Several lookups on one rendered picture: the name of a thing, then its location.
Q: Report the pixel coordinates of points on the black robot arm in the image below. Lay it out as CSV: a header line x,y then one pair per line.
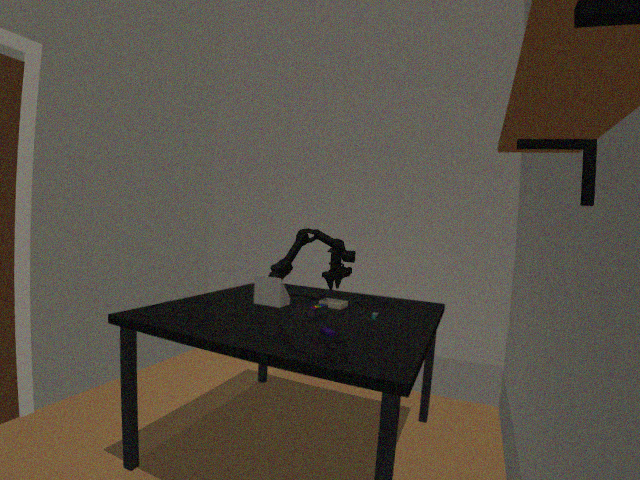
x,y
338,252

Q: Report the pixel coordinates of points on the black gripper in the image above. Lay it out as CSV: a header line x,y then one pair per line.
x,y
332,275

